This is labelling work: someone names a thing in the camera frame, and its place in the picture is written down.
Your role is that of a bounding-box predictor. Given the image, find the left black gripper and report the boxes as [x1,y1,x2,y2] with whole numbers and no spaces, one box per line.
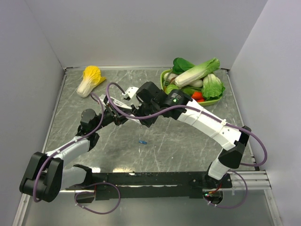
[93,102,134,132]

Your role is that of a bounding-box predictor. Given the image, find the white grey-faced remote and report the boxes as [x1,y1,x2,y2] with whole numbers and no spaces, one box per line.
[118,106,141,125]

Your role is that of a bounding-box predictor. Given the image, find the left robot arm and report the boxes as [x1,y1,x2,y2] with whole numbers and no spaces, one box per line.
[19,105,127,202]

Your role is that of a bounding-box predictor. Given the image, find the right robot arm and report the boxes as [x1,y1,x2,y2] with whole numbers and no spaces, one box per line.
[126,81,250,188]

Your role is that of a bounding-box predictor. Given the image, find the white air conditioner remote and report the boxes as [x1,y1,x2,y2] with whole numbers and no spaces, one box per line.
[112,98,125,107]

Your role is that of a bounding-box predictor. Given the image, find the round green cabbage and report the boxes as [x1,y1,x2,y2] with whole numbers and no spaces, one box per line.
[165,84,180,94]

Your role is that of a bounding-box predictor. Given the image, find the brown mushroom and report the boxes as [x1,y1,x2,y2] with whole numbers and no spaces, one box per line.
[170,77,175,84]

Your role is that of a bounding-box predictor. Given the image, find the white garlic bulb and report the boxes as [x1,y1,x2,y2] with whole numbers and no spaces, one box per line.
[163,73,177,82]

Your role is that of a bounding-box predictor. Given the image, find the yellow napa cabbage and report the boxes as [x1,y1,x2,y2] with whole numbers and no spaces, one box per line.
[77,65,106,98]

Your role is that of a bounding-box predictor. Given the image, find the dark green spinach leaf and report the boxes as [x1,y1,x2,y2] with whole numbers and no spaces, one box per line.
[172,57,195,75]

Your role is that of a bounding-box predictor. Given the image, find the orange carrot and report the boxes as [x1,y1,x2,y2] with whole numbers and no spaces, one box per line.
[191,91,203,100]

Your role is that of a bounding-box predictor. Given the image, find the white radish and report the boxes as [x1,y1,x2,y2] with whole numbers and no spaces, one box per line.
[189,80,203,88]

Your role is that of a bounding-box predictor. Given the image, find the green plastic basket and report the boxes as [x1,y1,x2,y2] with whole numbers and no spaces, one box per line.
[160,69,223,107]

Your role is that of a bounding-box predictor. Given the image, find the long green napa cabbage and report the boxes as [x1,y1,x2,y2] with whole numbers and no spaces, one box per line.
[175,57,220,88]

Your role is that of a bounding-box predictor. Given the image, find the green bok choy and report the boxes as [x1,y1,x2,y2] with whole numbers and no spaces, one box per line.
[202,73,225,101]

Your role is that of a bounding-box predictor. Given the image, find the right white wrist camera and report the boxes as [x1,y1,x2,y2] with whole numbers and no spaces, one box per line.
[122,87,141,109]

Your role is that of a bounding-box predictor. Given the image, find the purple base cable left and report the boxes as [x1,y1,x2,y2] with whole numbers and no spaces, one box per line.
[74,182,121,215]

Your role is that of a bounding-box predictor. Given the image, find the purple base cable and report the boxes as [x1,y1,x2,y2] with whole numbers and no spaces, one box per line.
[74,182,121,215]
[203,171,249,209]

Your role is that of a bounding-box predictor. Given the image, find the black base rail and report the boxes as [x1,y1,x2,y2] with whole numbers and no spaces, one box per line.
[67,171,232,201]

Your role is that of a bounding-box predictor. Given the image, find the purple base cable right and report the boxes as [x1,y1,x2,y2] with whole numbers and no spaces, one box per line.
[203,171,249,209]

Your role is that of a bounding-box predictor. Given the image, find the aluminium frame rail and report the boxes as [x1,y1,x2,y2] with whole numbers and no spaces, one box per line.
[230,171,271,190]

